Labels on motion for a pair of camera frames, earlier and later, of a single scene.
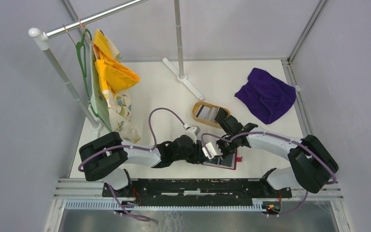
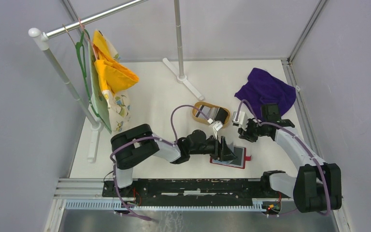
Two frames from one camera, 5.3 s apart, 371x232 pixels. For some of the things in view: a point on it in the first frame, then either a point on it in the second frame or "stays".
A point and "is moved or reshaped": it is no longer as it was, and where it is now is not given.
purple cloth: [268, 98] stays
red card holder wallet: [229, 162] is moved or reshaped
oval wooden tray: [194, 109] stays
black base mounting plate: [194, 191] stays
